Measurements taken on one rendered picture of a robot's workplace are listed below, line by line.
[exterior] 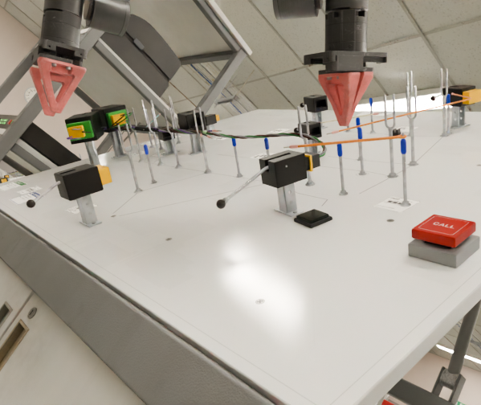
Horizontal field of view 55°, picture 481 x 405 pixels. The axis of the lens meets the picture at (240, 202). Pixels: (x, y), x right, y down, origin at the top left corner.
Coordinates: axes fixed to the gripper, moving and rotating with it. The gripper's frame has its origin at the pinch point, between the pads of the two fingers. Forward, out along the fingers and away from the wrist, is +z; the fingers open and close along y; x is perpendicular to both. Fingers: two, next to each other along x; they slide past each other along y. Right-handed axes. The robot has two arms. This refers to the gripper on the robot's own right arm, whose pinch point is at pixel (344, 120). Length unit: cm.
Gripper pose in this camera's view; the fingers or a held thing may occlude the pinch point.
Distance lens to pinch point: 68.7
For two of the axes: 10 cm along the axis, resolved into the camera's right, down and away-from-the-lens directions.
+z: 0.3, 9.8, 2.2
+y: -8.7, 1.3, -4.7
